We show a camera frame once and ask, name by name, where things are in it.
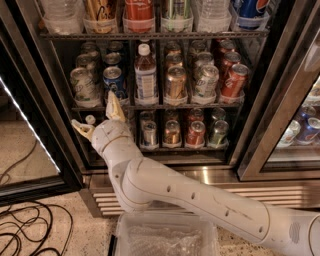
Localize clear water bottle top left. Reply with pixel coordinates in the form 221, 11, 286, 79
40, 0, 85, 35

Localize blue pepsi can front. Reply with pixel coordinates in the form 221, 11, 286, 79
103, 66, 127, 100

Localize blue cans right fridge section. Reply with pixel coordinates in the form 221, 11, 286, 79
294, 105, 320, 145

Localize red can shelf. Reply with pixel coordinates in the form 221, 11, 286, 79
221, 64, 249, 98
186, 121, 206, 148

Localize green can bottom shelf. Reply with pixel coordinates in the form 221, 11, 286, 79
209, 120, 229, 147

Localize silver can bottom shelf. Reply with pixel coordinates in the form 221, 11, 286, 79
141, 121, 158, 148

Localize gold bottle top shelf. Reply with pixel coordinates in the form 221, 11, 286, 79
83, 0, 117, 34

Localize iced tea bottle middle shelf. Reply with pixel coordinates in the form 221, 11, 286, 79
134, 43, 158, 100

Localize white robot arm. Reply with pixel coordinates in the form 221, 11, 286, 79
71, 92, 320, 256

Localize clear water bottle top right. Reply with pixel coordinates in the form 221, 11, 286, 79
197, 0, 232, 33

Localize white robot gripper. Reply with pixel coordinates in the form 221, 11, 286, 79
71, 91, 134, 158

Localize green bottle top shelf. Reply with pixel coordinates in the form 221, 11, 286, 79
162, 0, 191, 32

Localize gold can shelf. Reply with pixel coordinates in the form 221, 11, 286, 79
165, 65, 186, 99
163, 120, 181, 147

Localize red bottle top shelf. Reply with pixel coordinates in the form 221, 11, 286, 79
125, 0, 154, 33

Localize black cables on floor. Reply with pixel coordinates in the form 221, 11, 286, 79
0, 139, 74, 256

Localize stainless steel fridge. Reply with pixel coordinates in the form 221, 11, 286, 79
0, 0, 320, 218

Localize white green can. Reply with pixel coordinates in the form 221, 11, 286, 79
194, 64, 219, 98
70, 67, 99, 102

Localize clear water bottle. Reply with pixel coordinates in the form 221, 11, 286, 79
40, 0, 85, 35
197, 0, 232, 33

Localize tea bottle bottom shelf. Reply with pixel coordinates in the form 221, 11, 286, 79
85, 115, 96, 125

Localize clear plastic bin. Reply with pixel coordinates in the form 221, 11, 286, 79
112, 211, 220, 256

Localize red can front middle shelf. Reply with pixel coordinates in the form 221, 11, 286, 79
221, 64, 249, 98

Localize gold can front middle shelf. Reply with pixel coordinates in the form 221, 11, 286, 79
165, 65, 186, 99

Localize red can bottom shelf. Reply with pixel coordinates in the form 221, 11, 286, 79
186, 121, 206, 148

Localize large pepsi bottle top shelf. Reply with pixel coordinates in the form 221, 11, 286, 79
232, 0, 270, 19

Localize gold can bottom shelf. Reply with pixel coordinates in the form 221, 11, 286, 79
163, 120, 181, 147

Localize white green can front right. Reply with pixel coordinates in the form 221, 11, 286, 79
194, 64, 219, 98

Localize open glass fridge door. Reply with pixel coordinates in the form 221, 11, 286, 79
0, 27, 82, 206

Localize white green can front left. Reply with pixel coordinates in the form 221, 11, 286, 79
70, 67, 99, 102

